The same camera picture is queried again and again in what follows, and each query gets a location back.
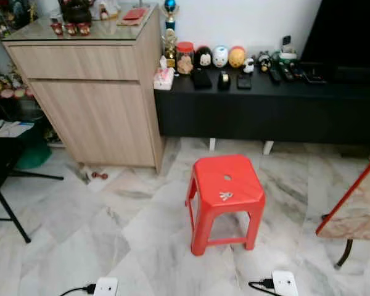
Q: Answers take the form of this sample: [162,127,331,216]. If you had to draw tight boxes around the marble table with red edge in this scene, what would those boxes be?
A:
[315,147,370,242]

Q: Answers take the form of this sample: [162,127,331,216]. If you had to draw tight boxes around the black curved table leg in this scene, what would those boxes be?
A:
[323,212,354,269]

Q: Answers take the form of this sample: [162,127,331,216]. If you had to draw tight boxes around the black remote control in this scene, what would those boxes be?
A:
[278,63,295,81]
[290,63,306,78]
[268,67,282,84]

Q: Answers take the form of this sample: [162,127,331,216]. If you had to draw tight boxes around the black TV console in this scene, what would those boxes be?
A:
[154,61,370,146]

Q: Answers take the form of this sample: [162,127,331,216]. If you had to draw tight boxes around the black television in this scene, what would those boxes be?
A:
[298,0,370,70]

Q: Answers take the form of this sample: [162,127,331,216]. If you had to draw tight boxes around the green and white container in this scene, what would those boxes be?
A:
[277,35,299,63]

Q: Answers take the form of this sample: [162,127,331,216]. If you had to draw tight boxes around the small white black figurine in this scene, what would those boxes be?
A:
[242,57,256,75]

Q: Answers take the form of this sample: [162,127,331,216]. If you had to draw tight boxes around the red plastic stool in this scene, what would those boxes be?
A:
[184,154,266,257]

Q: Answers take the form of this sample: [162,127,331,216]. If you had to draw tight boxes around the black tape dispenser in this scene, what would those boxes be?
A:
[217,70,231,91]

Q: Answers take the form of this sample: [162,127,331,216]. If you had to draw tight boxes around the white duck plush toy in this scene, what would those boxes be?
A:
[212,45,229,69]

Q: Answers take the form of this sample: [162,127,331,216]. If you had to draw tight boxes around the black wallet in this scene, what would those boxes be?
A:
[191,67,213,89]

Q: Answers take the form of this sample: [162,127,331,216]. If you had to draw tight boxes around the black mouse plush toy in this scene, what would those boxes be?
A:
[194,45,213,69]

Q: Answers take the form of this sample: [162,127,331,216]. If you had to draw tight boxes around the clear jar with red lid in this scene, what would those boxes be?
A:
[175,41,195,76]

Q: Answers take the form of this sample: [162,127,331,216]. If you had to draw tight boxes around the pink tissue pack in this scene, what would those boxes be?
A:
[152,56,175,91]

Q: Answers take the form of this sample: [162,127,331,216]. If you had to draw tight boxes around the gold and blue trophy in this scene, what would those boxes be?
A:
[162,0,180,69]

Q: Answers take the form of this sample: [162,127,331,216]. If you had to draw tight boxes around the red book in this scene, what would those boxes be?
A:
[115,6,150,27]

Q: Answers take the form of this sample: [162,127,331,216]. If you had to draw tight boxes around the light wooden cabinet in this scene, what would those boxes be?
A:
[1,5,167,173]

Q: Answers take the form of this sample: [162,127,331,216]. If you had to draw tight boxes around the row of red cups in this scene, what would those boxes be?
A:
[51,22,93,36]

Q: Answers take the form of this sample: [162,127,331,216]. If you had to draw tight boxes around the black stand bar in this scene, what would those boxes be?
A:
[9,171,65,181]

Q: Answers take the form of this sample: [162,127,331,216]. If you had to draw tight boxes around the green bag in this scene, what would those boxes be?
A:
[15,138,52,171]

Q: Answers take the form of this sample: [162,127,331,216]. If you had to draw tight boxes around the white papers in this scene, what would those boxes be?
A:
[0,120,35,140]

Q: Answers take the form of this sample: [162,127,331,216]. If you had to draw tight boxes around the black folding chair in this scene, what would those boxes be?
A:
[0,135,32,245]

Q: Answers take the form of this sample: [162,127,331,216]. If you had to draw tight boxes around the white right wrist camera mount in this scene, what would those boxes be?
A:
[271,269,299,296]

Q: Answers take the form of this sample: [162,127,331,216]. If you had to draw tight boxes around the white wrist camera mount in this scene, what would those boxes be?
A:
[271,269,299,296]
[93,277,120,296]

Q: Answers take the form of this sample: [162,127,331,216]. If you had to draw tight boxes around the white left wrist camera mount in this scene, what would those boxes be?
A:
[93,277,120,296]

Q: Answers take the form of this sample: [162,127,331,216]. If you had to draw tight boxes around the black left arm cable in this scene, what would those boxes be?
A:
[59,283,97,296]

